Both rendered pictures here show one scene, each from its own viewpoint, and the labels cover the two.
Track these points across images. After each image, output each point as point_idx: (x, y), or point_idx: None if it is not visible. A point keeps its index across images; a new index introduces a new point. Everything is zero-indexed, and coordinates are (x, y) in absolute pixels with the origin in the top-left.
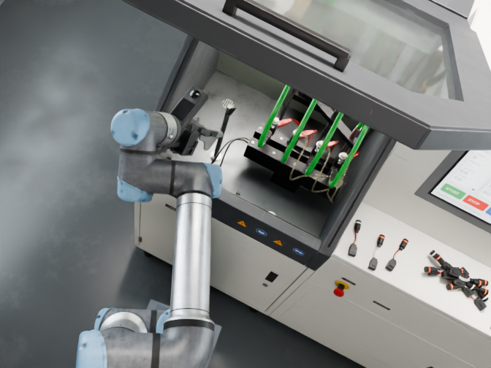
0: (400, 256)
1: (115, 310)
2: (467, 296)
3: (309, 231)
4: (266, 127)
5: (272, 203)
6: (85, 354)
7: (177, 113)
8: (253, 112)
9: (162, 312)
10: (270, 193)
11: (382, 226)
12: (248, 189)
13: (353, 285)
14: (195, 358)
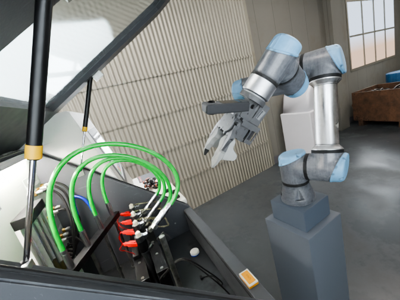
0: (159, 193)
1: (331, 163)
2: (155, 181)
3: (180, 238)
4: (169, 162)
5: (184, 262)
6: (336, 44)
7: (236, 101)
8: None
9: (299, 163)
10: (179, 269)
11: None
12: (191, 278)
13: None
14: None
